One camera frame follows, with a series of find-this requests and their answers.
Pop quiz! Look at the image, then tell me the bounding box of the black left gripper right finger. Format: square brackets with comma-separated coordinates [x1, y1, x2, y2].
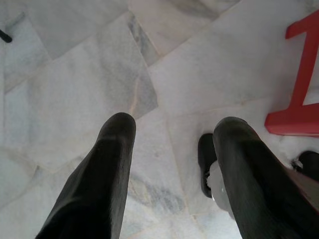
[213, 117, 319, 239]

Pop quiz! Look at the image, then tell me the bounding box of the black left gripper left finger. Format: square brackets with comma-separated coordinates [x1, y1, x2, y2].
[34, 112, 137, 239]

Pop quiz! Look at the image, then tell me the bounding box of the grey robot right leg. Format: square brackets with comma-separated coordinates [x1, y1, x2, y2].
[291, 158, 304, 171]

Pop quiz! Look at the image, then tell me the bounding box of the black robot left foot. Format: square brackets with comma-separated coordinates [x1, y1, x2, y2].
[197, 133, 218, 199]

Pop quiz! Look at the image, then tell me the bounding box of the black robot foot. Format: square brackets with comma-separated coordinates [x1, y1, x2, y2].
[197, 133, 218, 199]
[296, 150, 319, 182]

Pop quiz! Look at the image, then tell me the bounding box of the black robot right foot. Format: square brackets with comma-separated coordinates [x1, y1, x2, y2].
[296, 150, 319, 182]

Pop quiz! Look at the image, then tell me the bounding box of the black furniture leg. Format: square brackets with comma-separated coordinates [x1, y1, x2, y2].
[0, 29, 13, 44]

